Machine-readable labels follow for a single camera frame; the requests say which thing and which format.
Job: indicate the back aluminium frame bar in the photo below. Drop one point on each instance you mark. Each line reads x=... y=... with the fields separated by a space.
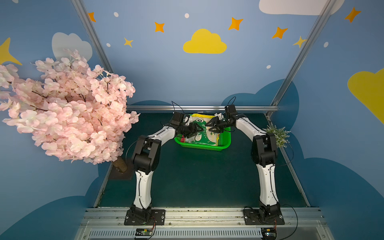
x=198 y=109

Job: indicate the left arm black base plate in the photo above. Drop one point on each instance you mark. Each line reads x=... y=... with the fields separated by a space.
x=156 y=216

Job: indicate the right aluminium frame post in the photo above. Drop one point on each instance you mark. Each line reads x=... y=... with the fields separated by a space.
x=318 y=26

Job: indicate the green plastic mesh basket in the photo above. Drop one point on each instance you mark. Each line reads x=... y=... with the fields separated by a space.
x=224 y=142

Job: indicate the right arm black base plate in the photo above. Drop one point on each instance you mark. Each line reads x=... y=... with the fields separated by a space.
x=253 y=217

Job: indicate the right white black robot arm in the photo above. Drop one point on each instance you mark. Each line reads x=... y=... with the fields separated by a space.
x=263 y=153

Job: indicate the aluminium frame post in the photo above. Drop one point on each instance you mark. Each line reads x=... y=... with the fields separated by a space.
x=318 y=26
x=88 y=24

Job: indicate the small potted green plant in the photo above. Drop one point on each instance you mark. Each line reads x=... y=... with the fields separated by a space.
x=281 y=134

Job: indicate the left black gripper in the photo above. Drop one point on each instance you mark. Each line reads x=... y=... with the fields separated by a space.
x=188 y=129

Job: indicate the left small circuit board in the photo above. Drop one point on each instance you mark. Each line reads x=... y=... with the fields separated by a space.
x=143 y=232

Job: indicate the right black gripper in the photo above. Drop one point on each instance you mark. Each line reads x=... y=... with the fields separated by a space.
x=219 y=123

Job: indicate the aluminium front rail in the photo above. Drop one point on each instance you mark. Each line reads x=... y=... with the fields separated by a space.
x=203 y=224

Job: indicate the pink cherry blossom tree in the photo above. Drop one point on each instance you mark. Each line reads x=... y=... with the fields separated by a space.
x=74 y=112

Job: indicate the small circuit board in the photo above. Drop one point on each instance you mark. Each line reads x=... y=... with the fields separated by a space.
x=143 y=232
x=269 y=233

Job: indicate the white green dinosaur raincoat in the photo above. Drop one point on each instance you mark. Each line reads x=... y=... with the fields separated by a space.
x=206 y=137

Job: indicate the right small circuit board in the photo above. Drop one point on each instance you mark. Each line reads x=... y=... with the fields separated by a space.
x=269 y=233

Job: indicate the left aluminium frame post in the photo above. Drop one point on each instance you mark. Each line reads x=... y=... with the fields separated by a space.
x=88 y=24

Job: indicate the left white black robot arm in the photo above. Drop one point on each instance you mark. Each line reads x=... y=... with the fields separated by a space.
x=146 y=158

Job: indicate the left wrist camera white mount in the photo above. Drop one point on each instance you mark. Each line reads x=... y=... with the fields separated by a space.
x=186 y=119

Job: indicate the plain yellow raincoat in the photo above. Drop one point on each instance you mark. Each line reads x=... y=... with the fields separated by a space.
x=206 y=118

